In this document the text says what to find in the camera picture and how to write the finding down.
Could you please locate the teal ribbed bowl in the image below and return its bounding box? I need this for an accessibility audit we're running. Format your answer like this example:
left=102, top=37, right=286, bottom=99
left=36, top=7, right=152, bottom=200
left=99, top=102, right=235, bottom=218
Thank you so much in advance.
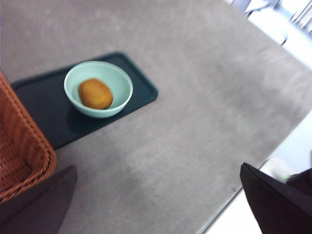
left=63, top=60, right=134, bottom=119

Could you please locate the yellow-brown kiwi fruit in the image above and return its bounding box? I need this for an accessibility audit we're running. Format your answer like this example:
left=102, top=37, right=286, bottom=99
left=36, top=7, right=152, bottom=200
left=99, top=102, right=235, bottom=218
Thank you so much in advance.
left=78, top=78, right=114, bottom=109

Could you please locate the brown wicker basket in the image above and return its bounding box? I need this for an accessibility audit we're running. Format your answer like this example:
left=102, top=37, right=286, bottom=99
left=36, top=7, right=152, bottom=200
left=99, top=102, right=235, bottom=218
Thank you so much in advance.
left=0, top=70, right=58, bottom=203

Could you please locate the dark teal rectangular tray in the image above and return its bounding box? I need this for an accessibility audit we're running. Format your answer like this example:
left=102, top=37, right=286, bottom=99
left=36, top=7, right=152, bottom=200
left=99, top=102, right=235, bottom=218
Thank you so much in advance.
left=11, top=51, right=158, bottom=151

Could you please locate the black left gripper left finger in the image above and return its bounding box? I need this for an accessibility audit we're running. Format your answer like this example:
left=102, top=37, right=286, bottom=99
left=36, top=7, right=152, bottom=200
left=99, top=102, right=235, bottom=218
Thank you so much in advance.
left=0, top=165, right=78, bottom=234

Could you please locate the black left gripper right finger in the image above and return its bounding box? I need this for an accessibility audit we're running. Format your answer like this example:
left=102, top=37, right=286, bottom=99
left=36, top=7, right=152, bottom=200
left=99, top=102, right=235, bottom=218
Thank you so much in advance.
left=240, top=162, right=312, bottom=234

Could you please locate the white slatted panel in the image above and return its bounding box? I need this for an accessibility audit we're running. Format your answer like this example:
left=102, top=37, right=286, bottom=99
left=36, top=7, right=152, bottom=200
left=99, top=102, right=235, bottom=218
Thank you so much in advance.
left=290, top=0, right=312, bottom=32

